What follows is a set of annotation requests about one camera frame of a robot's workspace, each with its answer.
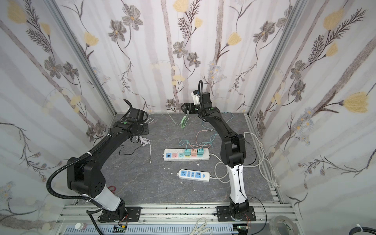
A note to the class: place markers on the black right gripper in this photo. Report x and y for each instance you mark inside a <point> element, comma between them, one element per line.
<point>191,107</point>

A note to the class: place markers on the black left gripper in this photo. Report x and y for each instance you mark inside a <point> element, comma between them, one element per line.
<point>144,129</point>

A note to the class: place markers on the teal charger with cable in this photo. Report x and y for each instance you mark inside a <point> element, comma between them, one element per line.
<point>200,151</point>
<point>185,142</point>

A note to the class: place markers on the white multicolour power strip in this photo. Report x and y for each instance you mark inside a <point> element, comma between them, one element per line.
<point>183,154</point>

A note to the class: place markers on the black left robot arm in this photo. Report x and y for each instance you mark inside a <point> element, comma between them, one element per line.
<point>84,174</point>

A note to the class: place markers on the white blue power strip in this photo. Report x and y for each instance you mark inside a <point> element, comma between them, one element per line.
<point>194,175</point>

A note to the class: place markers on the white bottle cap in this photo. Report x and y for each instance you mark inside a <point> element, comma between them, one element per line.
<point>80,226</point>

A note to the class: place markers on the clear tape roll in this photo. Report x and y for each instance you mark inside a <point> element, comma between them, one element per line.
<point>282,225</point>

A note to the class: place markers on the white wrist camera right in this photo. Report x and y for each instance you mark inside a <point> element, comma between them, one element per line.
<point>196,97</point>

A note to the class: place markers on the red handled scissors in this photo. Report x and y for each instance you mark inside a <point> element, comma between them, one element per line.
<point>112,189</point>

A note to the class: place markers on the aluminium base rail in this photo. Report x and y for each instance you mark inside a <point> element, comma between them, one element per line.
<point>188,213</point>

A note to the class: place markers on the white scissors handles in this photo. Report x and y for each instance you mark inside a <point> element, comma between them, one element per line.
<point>201,228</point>

